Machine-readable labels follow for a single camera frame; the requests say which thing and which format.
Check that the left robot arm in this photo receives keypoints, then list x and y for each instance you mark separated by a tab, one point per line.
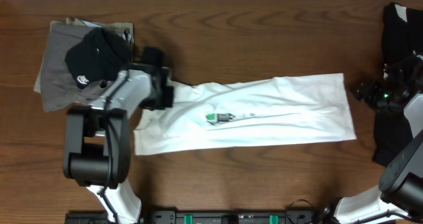
97	152

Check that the white printed t-shirt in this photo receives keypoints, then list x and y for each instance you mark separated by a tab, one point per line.
276	111

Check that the beige folded garment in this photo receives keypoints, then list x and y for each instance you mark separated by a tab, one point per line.
127	27

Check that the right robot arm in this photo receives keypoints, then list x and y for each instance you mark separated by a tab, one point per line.
399	192

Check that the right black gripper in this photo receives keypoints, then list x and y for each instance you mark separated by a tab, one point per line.
367	92

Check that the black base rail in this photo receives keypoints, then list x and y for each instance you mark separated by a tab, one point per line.
298	216

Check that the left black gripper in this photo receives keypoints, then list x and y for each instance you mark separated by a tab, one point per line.
168	102

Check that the black folded garment with logo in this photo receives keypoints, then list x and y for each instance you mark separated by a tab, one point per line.
98	57

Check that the black t-shirt on right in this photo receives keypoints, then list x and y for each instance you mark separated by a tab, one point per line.
402	54

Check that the grey folded garment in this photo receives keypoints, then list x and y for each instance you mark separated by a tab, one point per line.
79	64

